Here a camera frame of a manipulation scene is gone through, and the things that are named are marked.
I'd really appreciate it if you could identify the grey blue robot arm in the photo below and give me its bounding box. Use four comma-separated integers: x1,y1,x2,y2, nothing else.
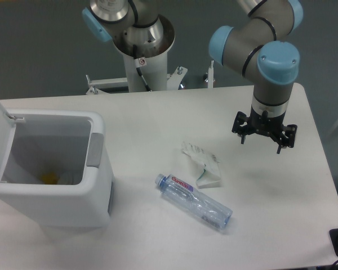
82,1,303,149

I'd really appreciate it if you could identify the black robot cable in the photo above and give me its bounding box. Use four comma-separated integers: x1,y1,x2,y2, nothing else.
132,44,153,92

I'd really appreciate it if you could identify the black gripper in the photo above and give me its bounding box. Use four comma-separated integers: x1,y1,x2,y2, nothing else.
232,105,297,154

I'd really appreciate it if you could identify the white paper carton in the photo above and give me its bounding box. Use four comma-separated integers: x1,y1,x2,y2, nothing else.
181,141,221,189

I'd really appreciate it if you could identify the white trash can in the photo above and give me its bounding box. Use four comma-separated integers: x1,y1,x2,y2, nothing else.
0,109,114,227

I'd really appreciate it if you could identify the clear plastic water bottle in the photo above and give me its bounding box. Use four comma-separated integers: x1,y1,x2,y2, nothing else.
155,174,233,230

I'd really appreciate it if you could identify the yellow trash in bin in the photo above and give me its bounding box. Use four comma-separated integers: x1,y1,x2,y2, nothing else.
40,173,59,185

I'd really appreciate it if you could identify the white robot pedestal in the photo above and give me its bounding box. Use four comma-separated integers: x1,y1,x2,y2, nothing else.
86,15,188,95

